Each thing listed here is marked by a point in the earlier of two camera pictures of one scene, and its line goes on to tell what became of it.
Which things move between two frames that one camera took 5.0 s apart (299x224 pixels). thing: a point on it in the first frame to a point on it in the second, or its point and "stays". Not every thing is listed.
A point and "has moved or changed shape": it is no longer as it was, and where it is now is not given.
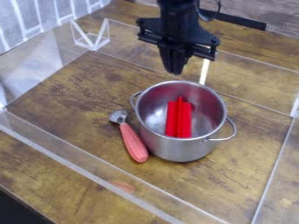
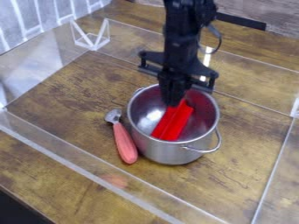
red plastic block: x=180 y=119 has moved or changed shape
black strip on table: x=234 y=20 stays
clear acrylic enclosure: x=113 y=142 stays
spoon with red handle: x=133 y=141 to x=126 y=146
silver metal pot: x=210 y=124 has moved or changed shape
